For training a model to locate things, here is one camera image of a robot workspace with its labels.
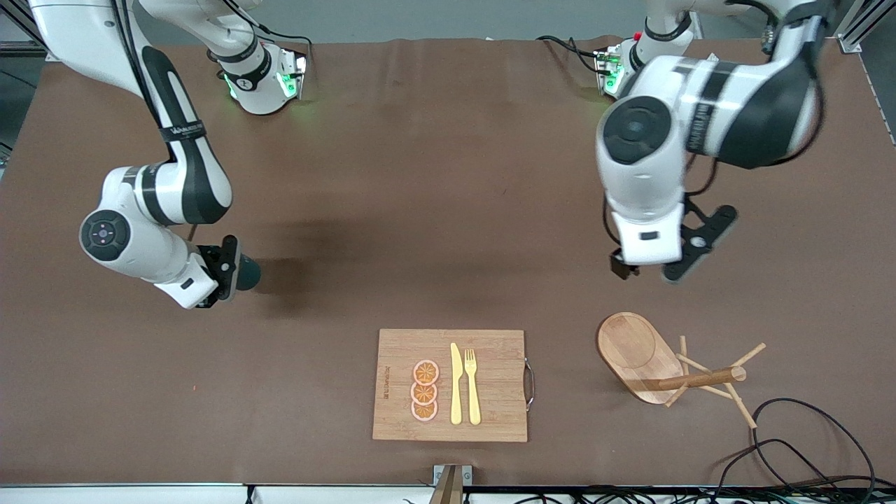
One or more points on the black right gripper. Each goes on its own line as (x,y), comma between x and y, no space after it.
(246,273)

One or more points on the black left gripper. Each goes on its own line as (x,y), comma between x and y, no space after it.
(619,265)

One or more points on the dark teal ribbed cup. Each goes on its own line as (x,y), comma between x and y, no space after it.
(248,273)

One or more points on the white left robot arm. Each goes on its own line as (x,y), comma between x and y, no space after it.
(644,175)

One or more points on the brown table cover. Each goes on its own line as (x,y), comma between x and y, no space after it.
(210,350)

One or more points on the wooden mug tree stand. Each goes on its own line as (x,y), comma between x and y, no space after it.
(630,350)

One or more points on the bamboo cutting board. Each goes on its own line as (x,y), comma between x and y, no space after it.
(490,392)

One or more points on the yellow plastic fork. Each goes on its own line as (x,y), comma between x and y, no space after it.
(474,399)

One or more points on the yellow plastic knife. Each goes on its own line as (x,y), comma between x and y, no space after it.
(456,392)

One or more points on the orange slice toy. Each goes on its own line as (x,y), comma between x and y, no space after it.
(425,372)
(423,393)
(424,411)

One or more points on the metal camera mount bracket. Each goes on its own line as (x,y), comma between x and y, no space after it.
(451,483)

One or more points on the aluminium frame post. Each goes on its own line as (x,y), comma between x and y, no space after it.
(21,47)
(850,43)

